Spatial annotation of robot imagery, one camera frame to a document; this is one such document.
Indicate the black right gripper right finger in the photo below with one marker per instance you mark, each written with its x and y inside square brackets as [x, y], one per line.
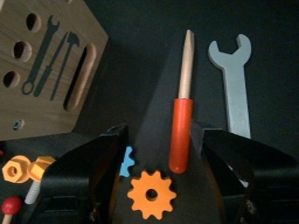
[240, 169]

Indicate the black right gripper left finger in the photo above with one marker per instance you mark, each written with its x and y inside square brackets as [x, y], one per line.
[79, 175]

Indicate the orange-headed toy bolt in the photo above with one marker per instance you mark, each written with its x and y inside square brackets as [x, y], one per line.
[37, 178]

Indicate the blue wooden toy gear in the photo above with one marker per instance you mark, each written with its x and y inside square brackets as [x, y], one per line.
[126, 162]

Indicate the orange wooden hex nut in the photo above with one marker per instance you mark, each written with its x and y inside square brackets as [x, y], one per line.
[15, 173]

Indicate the orange wooden toy gear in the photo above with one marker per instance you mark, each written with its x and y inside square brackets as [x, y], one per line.
[151, 194]

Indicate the red-headed wooden toy peg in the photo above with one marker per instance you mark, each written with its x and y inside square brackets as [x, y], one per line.
[9, 207]

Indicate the grey wooden toy wrench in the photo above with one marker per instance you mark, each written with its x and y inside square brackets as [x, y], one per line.
[235, 84]

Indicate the wooden toy toolbox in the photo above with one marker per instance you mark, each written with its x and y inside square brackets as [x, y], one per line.
[43, 67]

